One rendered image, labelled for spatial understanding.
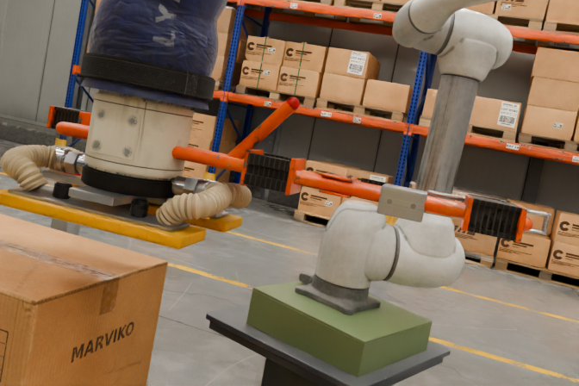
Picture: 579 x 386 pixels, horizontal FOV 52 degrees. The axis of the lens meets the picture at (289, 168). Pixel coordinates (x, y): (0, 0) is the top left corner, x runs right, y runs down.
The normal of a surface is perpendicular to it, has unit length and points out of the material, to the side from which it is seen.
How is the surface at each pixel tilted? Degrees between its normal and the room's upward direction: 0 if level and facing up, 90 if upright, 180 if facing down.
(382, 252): 86
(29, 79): 90
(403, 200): 90
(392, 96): 93
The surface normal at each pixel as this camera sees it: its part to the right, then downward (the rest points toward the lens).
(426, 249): 0.13, 0.02
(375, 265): 0.24, 0.29
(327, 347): -0.62, -0.06
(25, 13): -0.33, 0.00
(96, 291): 0.93, 0.20
